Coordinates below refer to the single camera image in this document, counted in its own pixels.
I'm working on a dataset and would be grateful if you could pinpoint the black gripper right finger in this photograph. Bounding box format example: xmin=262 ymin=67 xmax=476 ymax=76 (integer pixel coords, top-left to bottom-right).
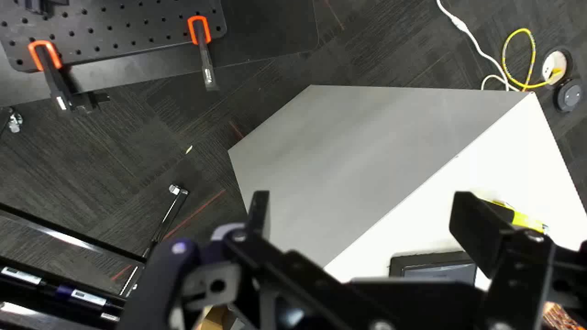
xmin=449 ymin=191 xmax=587 ymax=330

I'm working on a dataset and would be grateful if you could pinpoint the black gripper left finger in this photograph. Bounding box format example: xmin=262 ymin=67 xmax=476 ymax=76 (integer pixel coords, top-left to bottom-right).
xmin=124 ymin=190 xmax=381 ymax=330

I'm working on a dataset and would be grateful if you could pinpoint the black perforated board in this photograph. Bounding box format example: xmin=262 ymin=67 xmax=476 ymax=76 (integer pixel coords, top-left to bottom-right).
xmin=0 ymin=0 xmax=229 ymax=96

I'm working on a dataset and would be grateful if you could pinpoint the yellow and black tape measure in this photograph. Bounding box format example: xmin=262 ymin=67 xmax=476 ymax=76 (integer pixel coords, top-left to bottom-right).
xmin=487 ymin=199 xmax=550 ymax=235

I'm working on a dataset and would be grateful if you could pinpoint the silver metal rod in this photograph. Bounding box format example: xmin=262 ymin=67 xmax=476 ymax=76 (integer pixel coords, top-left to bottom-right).
xmin=120 ymin=182 xmax=190 ymax=300

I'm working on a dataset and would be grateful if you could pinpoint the grey round floor outlet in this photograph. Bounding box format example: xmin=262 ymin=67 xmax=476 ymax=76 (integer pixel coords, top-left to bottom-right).
xmin=553 ymin=80 xmax=587 ymax=114

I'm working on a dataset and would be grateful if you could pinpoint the white round floor outlet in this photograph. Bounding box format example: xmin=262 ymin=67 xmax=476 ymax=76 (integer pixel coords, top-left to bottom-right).
xmin=539 ymin=48 xmax=574 ymax=85

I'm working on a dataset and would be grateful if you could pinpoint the black tube with white labels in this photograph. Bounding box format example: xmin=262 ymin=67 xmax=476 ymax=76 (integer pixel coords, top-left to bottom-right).
xmin=0 ymin=261 xmax=124 ymax=327

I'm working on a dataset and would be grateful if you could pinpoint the small metal foot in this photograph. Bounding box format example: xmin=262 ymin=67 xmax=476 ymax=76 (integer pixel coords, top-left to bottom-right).
xmin=3 ymin=109 xmax=27 ymax=136

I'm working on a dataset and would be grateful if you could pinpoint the yellow cable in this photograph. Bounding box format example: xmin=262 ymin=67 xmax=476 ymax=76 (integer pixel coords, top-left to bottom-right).
xmin=498 ymin=26 xmax=566 ymax=94

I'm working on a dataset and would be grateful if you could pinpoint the white cable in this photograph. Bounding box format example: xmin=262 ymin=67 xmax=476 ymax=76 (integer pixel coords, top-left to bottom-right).
xmin=434 ymin=0 xmax=520 ymax=94

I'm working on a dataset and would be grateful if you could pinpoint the orange handled black clamp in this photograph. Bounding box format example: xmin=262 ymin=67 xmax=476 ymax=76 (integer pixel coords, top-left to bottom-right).
xmin=25 ymin=39 xmax=80 ymax=116
xmin=185 ymin=15 xmax=221 ymax=94

